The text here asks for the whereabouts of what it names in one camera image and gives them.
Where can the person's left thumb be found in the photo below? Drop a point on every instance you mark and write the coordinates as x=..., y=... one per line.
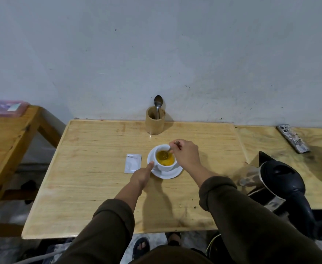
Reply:
x=149, y=167

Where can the bamboo utensil holder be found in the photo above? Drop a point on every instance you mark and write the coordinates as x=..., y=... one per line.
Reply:
x=155, y=125

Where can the person's right forearm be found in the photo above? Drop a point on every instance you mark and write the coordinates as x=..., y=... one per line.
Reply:
x=249, y=222

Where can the yellow tea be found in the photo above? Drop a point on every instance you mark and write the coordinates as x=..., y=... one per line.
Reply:
x=169, y=161

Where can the person's right fingers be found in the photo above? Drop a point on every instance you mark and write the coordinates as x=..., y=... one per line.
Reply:
x=175, y=146

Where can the white paper sachet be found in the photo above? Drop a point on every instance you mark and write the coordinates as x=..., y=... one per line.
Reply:
x=132, y=163

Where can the metal spoon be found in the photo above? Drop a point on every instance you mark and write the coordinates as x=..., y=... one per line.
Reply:
x=158, y=102

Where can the black sandal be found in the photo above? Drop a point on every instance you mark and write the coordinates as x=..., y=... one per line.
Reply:
x=173, y=239
x=140, y=247

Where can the white ceramic saucer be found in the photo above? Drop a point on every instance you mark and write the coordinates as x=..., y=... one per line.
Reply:
x=168, y=174

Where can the phone with patterned case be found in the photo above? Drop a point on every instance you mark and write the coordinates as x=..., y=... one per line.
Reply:
x=293, y=138

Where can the person's left hand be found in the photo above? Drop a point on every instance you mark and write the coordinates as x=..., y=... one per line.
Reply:
x=139, y=177

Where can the steel and black electric kettle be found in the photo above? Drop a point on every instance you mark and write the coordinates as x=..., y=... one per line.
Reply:
x=284, y=181

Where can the person's left forearm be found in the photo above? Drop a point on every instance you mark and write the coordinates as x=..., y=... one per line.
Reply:
x=108, y=225

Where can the blue and pink plastic box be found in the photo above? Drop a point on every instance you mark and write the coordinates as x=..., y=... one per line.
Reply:
x=1, y=107

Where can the white ceramic cup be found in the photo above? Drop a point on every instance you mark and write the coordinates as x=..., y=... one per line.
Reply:
x=163, y=166

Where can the person's right hand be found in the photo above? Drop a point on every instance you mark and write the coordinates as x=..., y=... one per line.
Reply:
x=187, y=156

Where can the wooden side table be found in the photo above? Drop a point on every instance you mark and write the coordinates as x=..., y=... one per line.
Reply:
x=4, y=145

